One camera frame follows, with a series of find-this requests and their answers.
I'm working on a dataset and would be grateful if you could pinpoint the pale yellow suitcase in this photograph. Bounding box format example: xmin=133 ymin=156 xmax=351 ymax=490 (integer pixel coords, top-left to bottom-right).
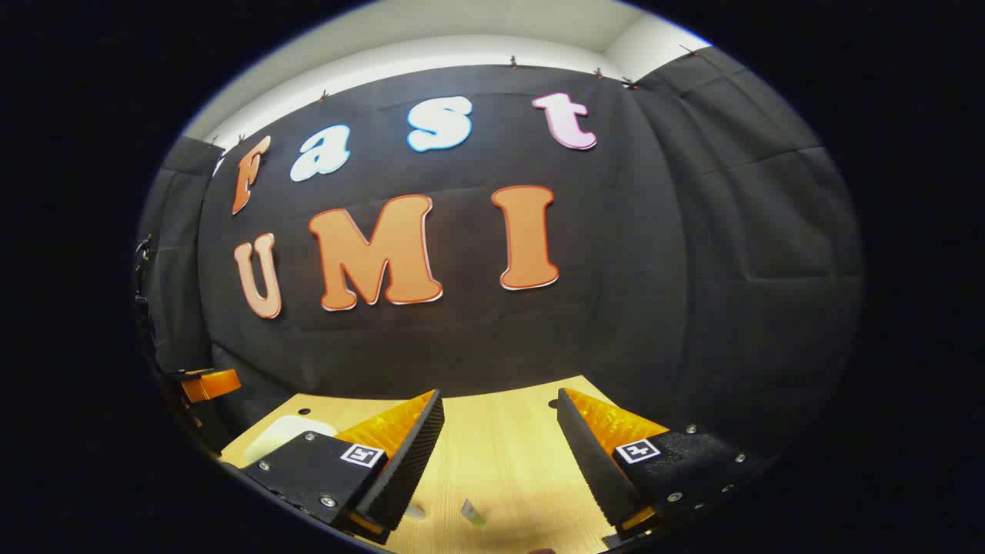
xmin=245 ymin=414 xmax=339 ymax=465

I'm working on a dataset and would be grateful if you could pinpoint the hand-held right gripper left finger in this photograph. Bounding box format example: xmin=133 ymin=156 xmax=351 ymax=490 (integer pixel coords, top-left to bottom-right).
xmin=242 ymin=389 xmax=446 ymax=546

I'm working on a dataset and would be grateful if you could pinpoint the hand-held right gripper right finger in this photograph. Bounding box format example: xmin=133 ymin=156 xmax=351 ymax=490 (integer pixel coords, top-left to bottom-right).
xmin=556 ymin=387 xmax=778 ymax=543

